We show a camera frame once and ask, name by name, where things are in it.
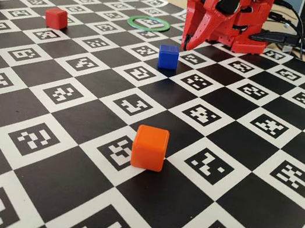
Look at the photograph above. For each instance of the orange cube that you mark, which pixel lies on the orange cube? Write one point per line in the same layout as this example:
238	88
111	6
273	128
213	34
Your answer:
149	149

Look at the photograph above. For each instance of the small beige block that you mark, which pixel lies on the small beige block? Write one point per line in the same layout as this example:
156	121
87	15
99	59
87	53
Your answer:
286	49

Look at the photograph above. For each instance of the black flat adapter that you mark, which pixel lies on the black flat adapter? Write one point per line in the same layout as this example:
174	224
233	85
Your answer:
275	38

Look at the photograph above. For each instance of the black white marker board mat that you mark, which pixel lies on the black white marker board mat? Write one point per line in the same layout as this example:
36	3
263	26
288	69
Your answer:
82	107

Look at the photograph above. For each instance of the red robot arm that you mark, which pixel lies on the red robot arm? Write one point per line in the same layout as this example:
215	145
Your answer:
255	17

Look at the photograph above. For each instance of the red cube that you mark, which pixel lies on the red cube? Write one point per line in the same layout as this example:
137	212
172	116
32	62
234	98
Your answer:
56	18

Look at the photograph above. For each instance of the blue cube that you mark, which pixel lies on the blue cube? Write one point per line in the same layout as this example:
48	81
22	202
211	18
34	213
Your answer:
167	57

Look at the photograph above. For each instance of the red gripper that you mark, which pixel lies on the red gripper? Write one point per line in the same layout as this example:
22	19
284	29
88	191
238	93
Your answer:
206	26

